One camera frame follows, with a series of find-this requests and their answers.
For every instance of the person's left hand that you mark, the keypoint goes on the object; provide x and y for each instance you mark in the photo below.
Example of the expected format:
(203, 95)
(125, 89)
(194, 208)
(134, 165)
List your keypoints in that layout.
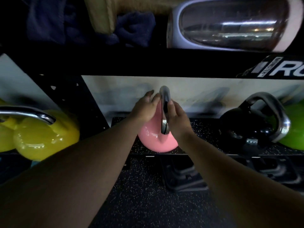
(145, 109)

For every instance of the person's right hand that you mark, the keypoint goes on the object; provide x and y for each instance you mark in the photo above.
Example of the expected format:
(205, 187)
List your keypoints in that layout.
(179, 123)

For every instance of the pink kettlebell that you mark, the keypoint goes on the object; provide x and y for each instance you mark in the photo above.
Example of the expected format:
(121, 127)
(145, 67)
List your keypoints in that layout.
(152, 137)

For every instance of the black Rogue storage rack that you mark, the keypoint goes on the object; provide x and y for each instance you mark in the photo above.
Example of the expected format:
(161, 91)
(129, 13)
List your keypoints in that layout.
(118, 61)

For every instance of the black kettlebell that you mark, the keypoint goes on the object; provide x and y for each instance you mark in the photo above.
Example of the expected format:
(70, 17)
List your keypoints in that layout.
(242, 125)

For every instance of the yellow kettlebell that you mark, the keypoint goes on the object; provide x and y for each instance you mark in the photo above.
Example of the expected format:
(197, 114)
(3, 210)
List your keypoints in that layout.
(6, 135)
(47, 137)

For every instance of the green kettlebell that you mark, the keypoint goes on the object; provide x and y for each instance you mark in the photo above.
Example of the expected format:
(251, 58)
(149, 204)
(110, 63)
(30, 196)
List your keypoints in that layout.
(294, 125)

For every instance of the person's right forearm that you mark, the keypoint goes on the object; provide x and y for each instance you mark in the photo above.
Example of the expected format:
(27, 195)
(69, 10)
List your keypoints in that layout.
(249, 187)

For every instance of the person's left forearm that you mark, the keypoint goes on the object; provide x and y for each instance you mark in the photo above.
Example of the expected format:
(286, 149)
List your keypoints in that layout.
(66, 182)

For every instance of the black rubber weight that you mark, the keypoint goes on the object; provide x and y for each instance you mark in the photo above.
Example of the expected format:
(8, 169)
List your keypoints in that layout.
(278, 170)
(185, 175)

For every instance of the dark blue towel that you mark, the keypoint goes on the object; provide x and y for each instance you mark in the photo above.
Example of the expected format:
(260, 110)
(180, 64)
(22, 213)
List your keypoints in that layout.
(135, 26)

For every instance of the clear shaker bottle pink lid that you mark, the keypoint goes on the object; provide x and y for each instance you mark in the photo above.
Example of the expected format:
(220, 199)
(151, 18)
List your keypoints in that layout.
(225, 23)

